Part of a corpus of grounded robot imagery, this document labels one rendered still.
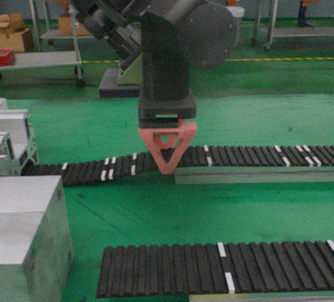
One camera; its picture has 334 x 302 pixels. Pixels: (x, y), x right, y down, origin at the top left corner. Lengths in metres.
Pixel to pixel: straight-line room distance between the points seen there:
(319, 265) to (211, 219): 0.13
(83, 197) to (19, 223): 0.19
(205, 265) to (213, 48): 0.19
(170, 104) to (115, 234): 0.15
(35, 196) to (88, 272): 0.10
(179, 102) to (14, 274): 0.24
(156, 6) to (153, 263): 0.22
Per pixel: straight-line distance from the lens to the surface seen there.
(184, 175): 0.45
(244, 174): 0.47
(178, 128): 0.38
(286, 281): 0.31
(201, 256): 0.31
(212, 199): 0.43
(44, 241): 0.27
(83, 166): 0.49
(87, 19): 0.86
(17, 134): 0.50
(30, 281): 0.25
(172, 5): 0.30
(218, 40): 0.32
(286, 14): 8.57
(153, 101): 0.39
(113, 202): 0.43
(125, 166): 0.45
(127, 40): 0.88
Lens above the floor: 1.03
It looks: 27 degrees down
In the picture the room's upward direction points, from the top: straight up
